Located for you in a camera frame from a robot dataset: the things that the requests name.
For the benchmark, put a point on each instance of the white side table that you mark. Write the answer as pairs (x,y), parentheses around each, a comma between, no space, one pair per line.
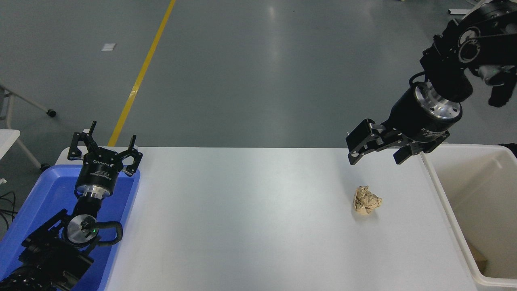
(7,141)

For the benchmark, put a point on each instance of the white paper scrap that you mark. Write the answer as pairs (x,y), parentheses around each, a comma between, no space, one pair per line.
(108,47)

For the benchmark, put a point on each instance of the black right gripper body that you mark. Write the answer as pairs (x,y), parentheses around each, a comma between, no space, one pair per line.
(408,117)

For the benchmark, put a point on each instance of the tan paper ball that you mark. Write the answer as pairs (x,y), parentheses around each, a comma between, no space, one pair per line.
(366,200)

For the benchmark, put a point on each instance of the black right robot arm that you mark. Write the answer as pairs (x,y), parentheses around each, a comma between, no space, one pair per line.
(448,60)

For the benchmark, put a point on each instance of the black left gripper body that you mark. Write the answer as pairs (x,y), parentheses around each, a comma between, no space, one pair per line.
(99,169)

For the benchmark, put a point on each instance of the blue plastic tray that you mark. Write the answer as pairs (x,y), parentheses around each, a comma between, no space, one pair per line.
(44,194)

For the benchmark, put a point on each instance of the grey wheeled frame leg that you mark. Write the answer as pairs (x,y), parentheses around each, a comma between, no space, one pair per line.
(24,100)

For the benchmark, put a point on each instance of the large pale plastic bin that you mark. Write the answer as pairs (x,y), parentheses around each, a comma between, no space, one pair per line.
(484,194)

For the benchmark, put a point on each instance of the dark object beside bin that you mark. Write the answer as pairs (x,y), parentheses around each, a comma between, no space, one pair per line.
(511,148)

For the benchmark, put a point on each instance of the brown cardboard piece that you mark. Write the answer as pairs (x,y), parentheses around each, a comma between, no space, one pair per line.
(478,258)

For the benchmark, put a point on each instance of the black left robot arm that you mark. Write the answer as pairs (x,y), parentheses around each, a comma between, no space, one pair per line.
(48,258)

